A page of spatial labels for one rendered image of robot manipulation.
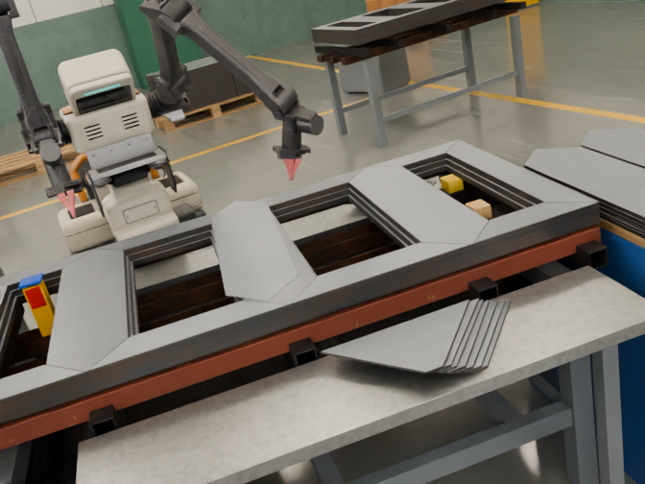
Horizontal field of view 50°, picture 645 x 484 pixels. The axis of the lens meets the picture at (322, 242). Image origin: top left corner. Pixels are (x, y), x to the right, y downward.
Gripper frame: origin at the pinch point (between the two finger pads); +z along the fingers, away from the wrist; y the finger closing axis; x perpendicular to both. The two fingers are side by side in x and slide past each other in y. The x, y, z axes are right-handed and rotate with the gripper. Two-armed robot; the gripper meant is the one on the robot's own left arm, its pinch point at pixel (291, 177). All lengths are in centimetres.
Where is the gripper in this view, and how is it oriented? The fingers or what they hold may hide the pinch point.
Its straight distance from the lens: 209.9
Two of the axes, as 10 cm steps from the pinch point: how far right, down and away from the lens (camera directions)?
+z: -0.4, 9.3, 3.5
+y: 9.5, -0.7, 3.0
